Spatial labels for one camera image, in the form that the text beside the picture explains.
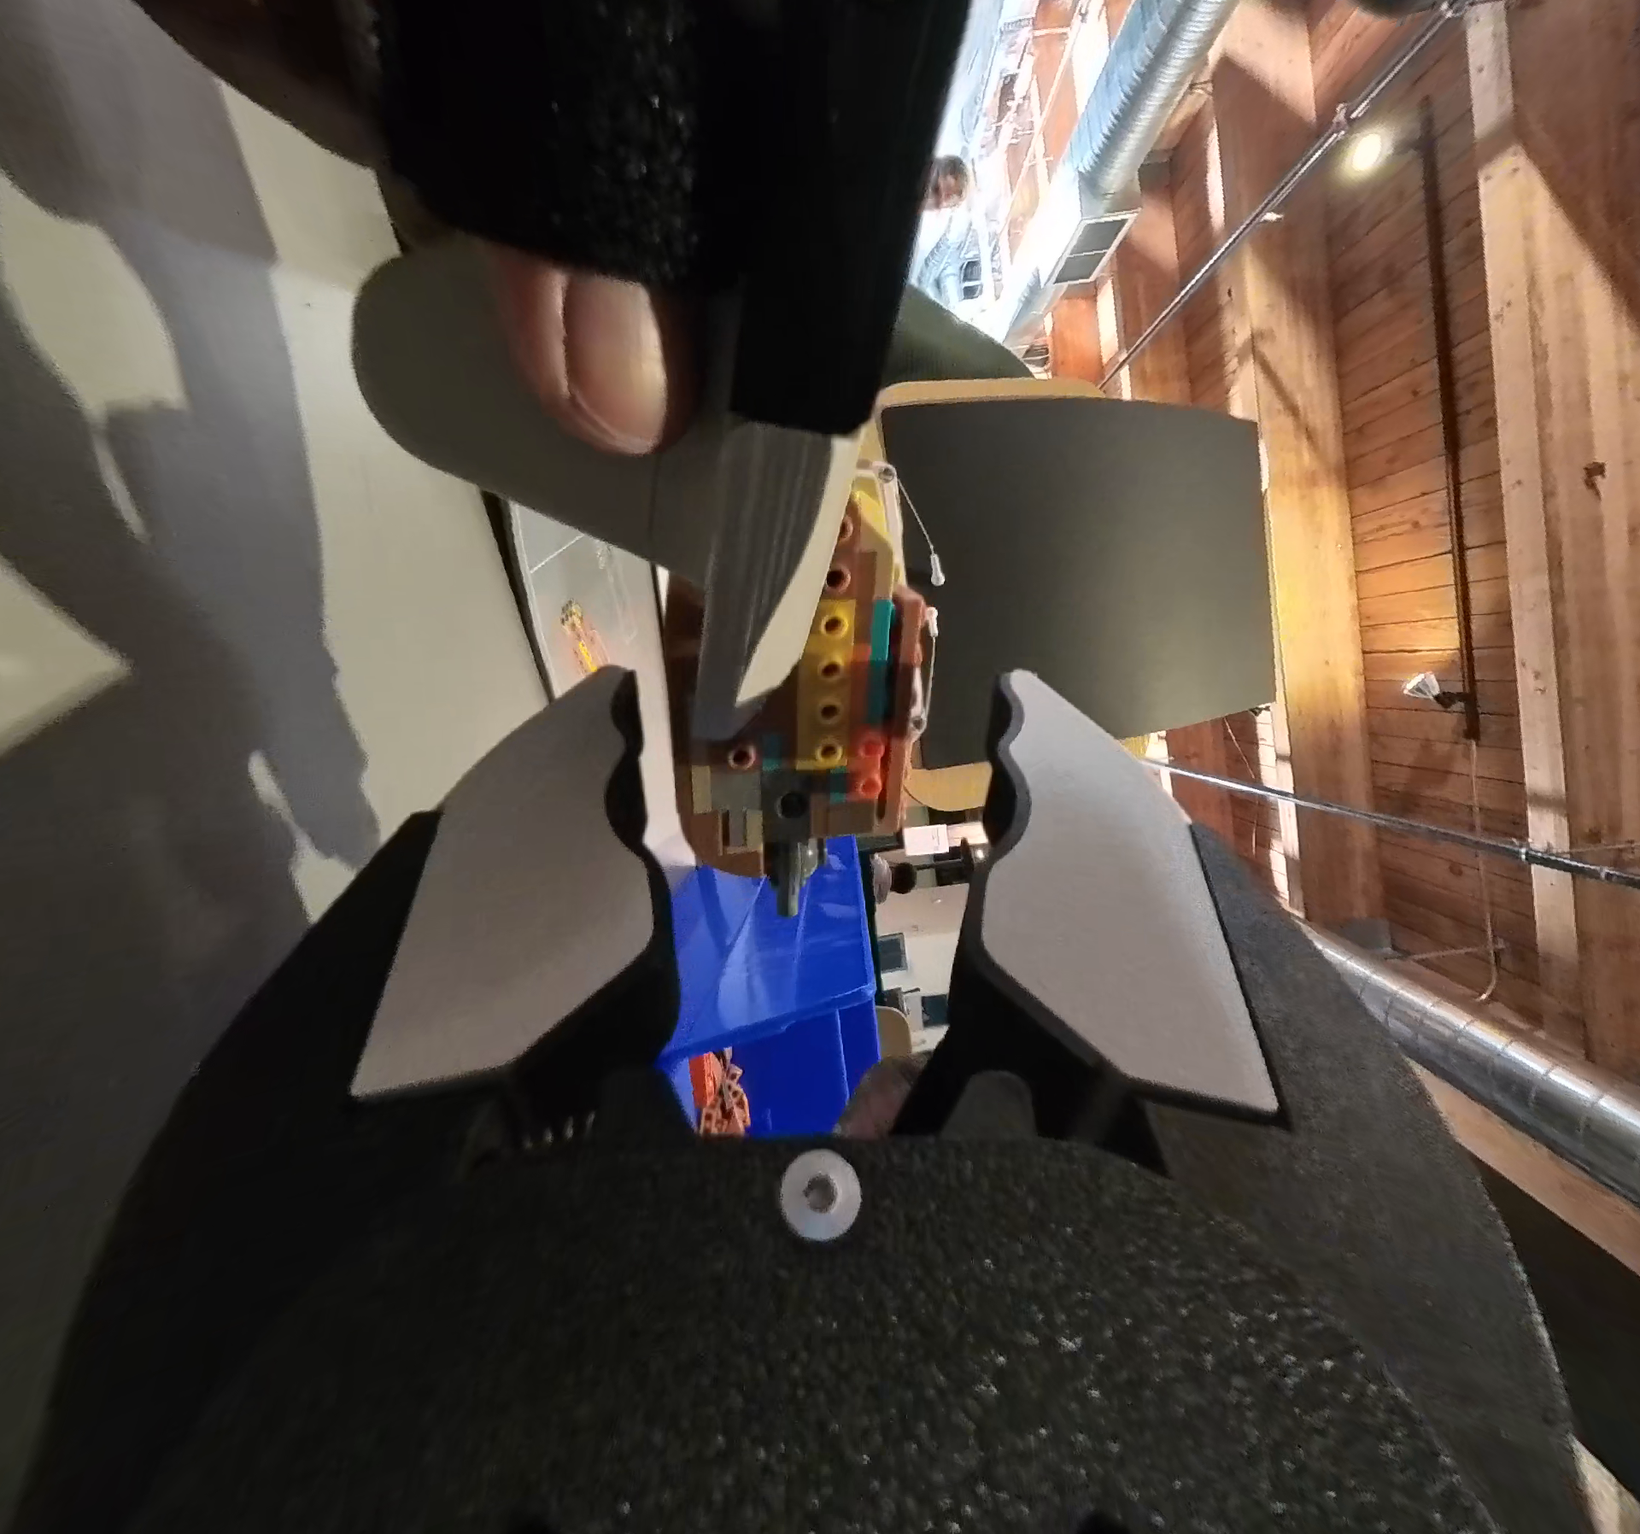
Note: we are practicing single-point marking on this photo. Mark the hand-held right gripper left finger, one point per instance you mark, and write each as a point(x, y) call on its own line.
point(525, 919)

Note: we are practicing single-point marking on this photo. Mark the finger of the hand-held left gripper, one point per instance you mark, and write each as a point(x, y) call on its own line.
point(769, 560)

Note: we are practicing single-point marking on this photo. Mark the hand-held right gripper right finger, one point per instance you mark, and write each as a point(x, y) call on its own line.
point(1102, 931)

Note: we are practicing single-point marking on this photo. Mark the toy brick model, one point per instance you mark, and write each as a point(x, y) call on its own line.
point(832, 663)

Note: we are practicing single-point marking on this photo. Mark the blue plastic bin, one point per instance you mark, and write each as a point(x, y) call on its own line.
point(769, 970)

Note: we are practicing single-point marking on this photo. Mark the grey desk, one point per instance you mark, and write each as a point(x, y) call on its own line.
point(320, 406)

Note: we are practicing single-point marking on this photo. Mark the person's left hand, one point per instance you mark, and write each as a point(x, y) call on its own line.
point(602, 355)

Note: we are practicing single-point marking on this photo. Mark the instruction booklet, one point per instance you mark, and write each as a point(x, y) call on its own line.
point(564, 611)

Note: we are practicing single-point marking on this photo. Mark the pile of orange toy bricks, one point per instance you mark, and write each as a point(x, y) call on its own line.
point(725, 1098)

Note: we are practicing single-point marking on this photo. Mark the dark green cloth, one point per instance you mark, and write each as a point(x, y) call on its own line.
point(948, 342)

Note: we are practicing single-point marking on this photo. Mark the black divider panel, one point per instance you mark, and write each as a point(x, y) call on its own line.
point(1088, 535)

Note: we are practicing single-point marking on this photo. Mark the thin metal pipe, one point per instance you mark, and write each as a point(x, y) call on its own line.
point(1410, 825)

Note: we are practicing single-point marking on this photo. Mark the round ceiling light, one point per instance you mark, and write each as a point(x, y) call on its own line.
point(1367, 150)

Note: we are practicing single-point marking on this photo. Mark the wall spot lamp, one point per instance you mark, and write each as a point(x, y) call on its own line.
point(1432, 690)

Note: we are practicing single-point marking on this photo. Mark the smooth silver ventilation duct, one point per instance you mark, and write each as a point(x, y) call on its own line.
point(1498, 1059)

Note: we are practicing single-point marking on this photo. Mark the small wall air vent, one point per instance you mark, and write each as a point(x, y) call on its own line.
point(1095, 248)

